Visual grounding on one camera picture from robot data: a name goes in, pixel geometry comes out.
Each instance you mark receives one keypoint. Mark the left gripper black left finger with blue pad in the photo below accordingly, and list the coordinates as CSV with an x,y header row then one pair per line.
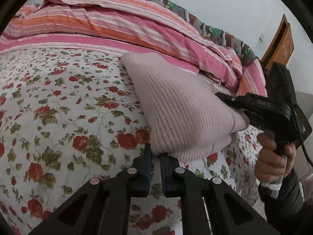
x,y
102,206

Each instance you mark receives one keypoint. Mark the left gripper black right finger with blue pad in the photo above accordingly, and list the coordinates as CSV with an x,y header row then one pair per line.
x,y
209,206

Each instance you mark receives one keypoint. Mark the pink knitted sweater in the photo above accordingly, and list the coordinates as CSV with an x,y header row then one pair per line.
x,y
186,118

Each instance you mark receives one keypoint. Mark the person's right hand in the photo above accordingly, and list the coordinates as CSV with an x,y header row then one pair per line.
x,y
269,165

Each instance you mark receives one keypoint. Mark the white cabinet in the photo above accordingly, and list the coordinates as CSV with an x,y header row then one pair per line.
x,y
301,166

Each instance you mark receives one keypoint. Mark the dark floral patterned blanket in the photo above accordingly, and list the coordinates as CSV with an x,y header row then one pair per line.
x,y
218,36

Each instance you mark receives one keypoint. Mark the brown wooden door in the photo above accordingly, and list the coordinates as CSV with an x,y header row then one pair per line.
x,y
281,46

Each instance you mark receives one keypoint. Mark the white floral bed sheet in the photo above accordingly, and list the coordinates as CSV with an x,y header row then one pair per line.
x,y
68,115

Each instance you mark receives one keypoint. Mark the pink orange striped quilt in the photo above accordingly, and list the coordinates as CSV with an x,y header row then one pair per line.
x,y
143,23

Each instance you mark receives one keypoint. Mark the white wall switch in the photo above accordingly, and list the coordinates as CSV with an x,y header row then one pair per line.
x,y
261,38

